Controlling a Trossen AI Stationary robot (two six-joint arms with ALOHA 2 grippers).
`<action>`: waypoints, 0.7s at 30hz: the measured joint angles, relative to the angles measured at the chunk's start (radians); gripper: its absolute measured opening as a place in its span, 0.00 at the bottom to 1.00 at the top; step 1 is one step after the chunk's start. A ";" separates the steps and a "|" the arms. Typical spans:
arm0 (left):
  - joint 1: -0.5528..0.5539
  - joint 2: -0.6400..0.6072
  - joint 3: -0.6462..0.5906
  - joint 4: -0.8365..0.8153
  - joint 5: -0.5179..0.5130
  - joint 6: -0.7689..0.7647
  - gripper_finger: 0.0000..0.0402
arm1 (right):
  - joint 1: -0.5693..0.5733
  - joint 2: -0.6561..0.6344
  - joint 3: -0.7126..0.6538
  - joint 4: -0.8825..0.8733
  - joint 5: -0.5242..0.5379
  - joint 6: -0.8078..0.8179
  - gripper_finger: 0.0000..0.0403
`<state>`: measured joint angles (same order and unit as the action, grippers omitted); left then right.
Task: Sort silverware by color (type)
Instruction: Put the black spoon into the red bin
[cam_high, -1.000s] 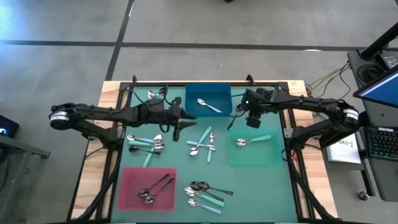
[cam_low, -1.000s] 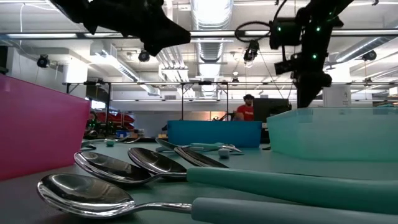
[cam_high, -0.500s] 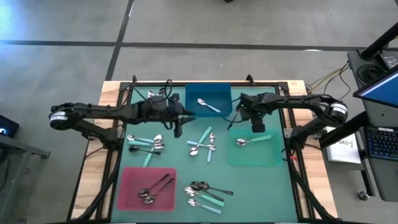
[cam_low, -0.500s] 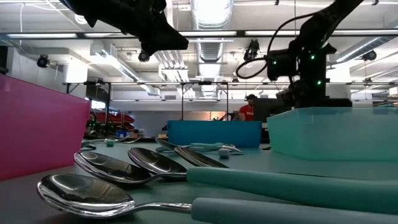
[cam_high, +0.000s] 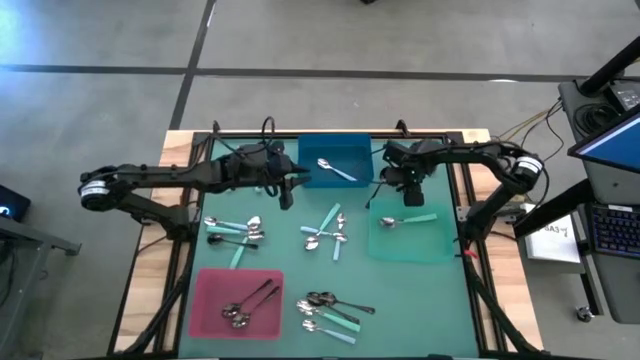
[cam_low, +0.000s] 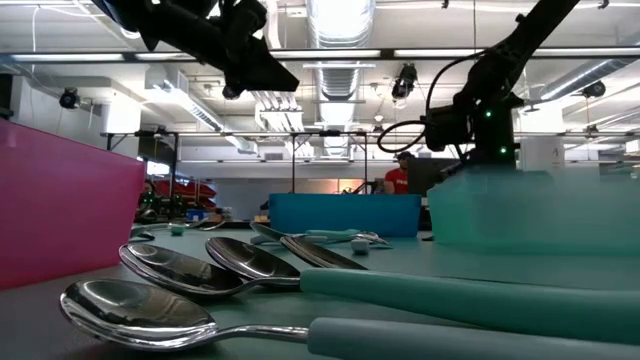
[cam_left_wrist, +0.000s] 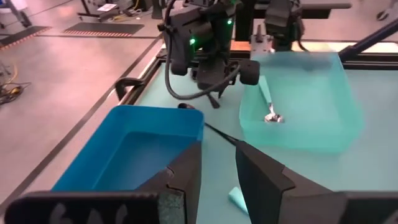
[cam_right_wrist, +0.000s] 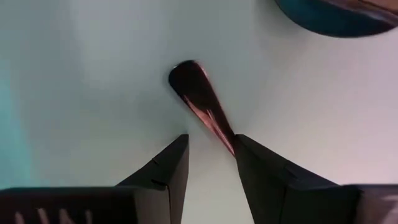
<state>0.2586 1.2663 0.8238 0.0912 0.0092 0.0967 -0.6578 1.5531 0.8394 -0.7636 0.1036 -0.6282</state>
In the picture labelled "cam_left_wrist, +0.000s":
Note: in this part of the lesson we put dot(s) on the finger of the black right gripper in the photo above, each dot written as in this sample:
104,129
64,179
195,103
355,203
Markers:
214,101
222,92

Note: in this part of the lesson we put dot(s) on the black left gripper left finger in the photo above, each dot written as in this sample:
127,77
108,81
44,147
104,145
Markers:
180,180

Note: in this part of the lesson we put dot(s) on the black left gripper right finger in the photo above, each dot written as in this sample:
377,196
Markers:
267,193

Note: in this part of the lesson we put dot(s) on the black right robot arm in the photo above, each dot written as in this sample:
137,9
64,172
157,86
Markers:
186,31

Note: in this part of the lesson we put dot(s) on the blue plastic bin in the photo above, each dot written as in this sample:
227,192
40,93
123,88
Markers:
93,161

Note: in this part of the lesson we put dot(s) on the translucent teal plastic bin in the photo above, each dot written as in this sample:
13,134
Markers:
326,124

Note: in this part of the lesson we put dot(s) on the black striped floor mat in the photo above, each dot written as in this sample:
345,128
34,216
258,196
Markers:
21,35
102,28

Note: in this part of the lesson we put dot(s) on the grey workstation desk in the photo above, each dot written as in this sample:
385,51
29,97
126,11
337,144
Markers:
326,6

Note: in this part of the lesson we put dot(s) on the black equipment cart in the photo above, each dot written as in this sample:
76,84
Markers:
90,14

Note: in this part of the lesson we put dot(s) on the black metal table frame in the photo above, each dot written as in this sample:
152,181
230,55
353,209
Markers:
367,40

